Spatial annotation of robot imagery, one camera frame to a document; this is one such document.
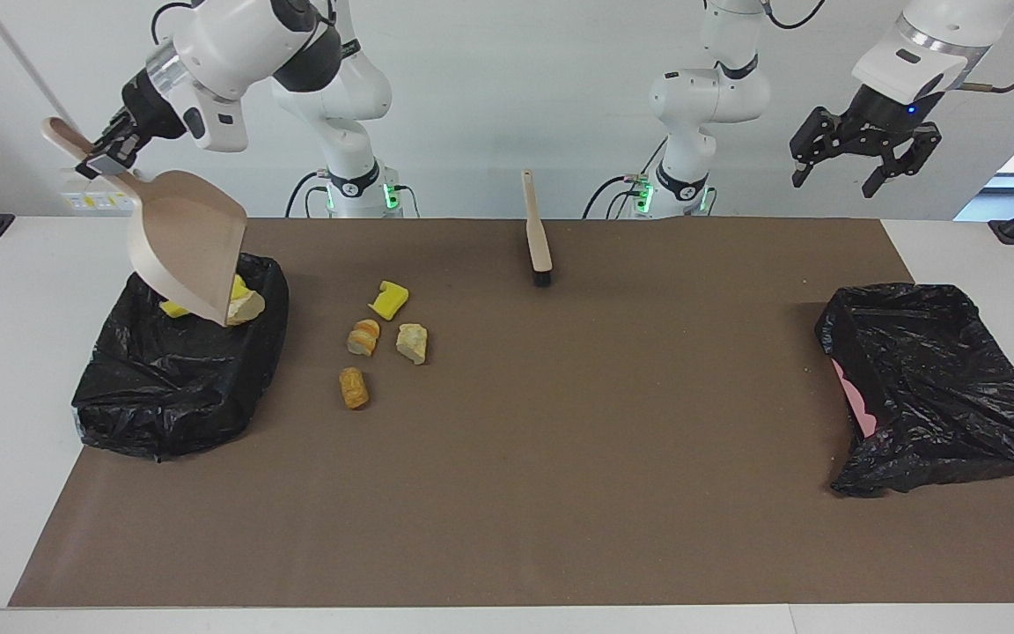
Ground crumpled black trash bag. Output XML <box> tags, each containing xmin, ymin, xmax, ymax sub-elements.
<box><xmin>814</xmin><ymin>283</ymin><xmax>1014</xmax><ymax>499</ymax></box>

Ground beige plastic dustpan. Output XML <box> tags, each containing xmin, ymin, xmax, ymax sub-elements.
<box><xmin>40</xmin><ymin>117</ymin><xmax>248</xmax><ymax>328</ymax></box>

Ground pink plastic bin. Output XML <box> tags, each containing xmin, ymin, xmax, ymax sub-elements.
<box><xmin>831</xmin><ymin>357</ymin><xmax>878</xmax><ymax>439</ymax></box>

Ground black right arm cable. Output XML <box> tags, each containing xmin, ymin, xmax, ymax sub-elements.
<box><xmin>151</xmin><ymin>0</ymin><xmax>200</xmax><ymax>45</ymax></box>

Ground black base cable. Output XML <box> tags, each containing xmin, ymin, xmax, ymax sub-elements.
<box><xmin>583</xmin><ymin>174</ymin><xmax>649</xmax><ymax>219</ymax></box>
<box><xmin>285</xmin><ymin>170</ymin><xmax>332</xmax><ymax>218</ymax></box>

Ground pale bread chunk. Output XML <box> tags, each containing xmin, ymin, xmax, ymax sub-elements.
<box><xmin>395</xmin><ymin>323</ymin><xmax>430</xmax><ymax>365</ymax></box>

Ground beige hand brush black bristles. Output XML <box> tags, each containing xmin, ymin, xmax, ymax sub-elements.
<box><xmin>521</xmin><ymin>169</ymin><xmax>554</xmax><ymax>288</ymax></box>

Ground black left base cable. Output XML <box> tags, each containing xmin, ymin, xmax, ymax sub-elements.
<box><xmin>583</xmin><ymin>174</ymin><xmax>649</xmax><ymax>219</ymax></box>

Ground sliced striped bread piece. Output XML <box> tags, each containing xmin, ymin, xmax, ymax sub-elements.
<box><xmin>347</xmin><ymin>319</ymin><xmax>381</xmax><ymax>358</ymax></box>

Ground bin lined with black bag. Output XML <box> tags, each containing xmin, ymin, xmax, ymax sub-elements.
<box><xmin>71</xmin><ymin>244</ymin><xmax>290</xmax><ymax>461</ymax></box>

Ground brown bread roll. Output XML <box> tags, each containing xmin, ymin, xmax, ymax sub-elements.
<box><xmin>338</xmin><ymin>366</ymin><xmax>371</xmax><ymax>410</ymax></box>

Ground brown table mat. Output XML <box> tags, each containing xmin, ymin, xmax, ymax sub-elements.
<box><xmin>7</xmin><ymin>217</ymin><xmax>1014</xmax><ymax>608</ymax></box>

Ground croissant bread piece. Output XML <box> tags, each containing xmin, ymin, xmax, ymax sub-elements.
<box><xmin>227</xmin><ymin>292</ymin><xmax>267</xmax><ymax>328</ymax></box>

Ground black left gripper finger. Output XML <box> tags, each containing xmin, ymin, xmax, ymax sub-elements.
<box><xmin>862</xmin><ymin>125</ymin><xmax>943</xmax><ymax>198</ymax></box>
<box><xmin>790</xmin><ymin>107</ymin><xmax>841</xmax><ymax>188</ymax></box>

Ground black right base cable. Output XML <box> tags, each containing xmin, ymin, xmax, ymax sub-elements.
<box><xmin>285</xmin><ymin>170</ymin><xmax>332</xmax><ymax>218</ymax></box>

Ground white wall power strip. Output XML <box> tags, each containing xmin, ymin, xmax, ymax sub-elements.
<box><xmin>60</xmin><ymin>169</ymin><xmax>154</xmax><ymax>212</ymax></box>

